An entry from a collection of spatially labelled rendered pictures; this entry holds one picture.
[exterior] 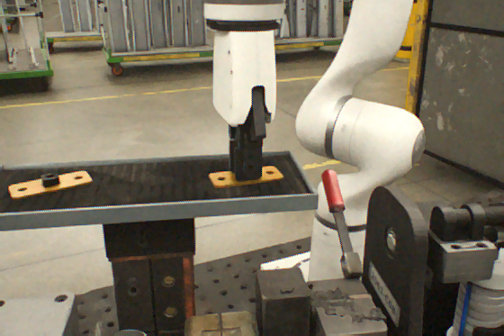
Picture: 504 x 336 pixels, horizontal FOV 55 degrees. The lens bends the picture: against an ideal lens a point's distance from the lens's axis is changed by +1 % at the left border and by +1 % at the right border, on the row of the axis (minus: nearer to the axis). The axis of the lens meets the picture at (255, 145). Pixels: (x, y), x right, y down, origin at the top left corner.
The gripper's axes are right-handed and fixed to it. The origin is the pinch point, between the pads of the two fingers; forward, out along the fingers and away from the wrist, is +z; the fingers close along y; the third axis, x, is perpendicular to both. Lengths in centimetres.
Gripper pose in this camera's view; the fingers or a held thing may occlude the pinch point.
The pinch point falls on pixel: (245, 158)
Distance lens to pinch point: 56.4
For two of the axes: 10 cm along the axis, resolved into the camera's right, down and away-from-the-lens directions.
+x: 9.6, -1.0, 2.8
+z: 0.0, 9.4, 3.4
